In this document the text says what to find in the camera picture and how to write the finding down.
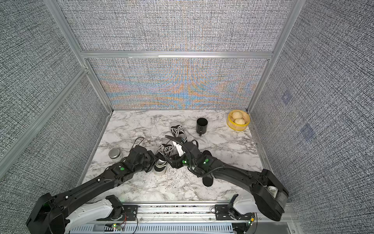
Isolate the steamed bun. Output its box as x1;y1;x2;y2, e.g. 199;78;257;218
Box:
231;111;243;120
234;118;246;125

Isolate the yellow bamboo steamer basket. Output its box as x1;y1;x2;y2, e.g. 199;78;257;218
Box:
227;110;250;131

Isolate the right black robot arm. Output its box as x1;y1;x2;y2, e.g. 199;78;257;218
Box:
165;136;289;221

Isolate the lower steamed bun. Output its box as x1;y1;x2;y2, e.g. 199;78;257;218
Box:
234;118;246;125

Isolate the black shoe insole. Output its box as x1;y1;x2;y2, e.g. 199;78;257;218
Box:
202;150;214;187

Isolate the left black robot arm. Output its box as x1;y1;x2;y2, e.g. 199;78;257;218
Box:
26;146;158;234

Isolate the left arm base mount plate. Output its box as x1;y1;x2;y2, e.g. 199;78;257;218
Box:
97;205;138;221

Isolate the upper steamed bun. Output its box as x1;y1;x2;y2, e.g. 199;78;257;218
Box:
231;111;243;120

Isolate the aluminium front rail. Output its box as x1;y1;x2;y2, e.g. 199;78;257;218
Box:
52;201;302;224

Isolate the black canvas sneaker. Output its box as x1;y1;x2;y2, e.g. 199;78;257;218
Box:
170;123;188;143
153;144;175;176

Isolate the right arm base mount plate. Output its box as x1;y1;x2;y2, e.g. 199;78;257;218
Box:
214;204;255;221

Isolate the white slotted cable duct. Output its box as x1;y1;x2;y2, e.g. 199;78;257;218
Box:
69;223;234;234

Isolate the black metal mug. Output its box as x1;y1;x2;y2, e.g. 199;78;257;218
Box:
196;118;208;137

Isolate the small silver round tin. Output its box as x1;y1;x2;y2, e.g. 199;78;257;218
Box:
108;148;123;162

